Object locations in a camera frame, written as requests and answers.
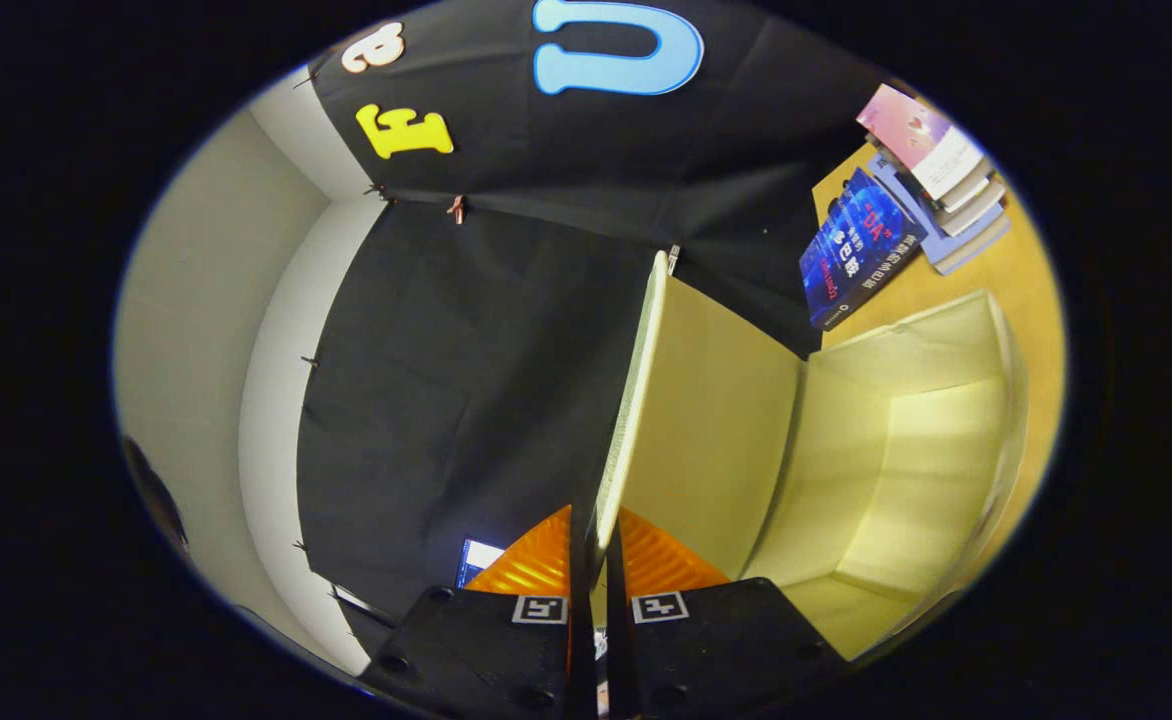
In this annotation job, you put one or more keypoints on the computer monitor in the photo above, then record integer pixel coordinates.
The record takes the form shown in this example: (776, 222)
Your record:
(476, 558)

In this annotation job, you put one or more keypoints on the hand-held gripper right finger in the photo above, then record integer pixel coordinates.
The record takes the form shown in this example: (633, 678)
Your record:
(621, 650)

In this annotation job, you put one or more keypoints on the dark blue book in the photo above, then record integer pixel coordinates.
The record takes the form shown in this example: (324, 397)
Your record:
(856, 255)

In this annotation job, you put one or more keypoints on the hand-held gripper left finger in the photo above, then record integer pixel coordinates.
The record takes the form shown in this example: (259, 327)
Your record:
(583, 650)

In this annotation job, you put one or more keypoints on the copper clip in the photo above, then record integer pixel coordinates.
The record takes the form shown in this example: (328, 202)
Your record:
(456, 208)

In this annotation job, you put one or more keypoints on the silver clip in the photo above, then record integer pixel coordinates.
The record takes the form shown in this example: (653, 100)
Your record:
(673, 259)

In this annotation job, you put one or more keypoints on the black backdrop cloth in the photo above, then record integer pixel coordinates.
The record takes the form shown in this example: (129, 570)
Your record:
(466, 350)

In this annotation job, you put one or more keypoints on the grey book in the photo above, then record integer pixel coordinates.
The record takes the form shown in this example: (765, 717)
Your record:
(976, 210)

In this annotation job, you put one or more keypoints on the pale blue book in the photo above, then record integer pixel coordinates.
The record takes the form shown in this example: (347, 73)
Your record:
(921, 225)

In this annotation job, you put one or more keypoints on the pale green storage box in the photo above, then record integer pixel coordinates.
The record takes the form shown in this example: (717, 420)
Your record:
(896, 450)

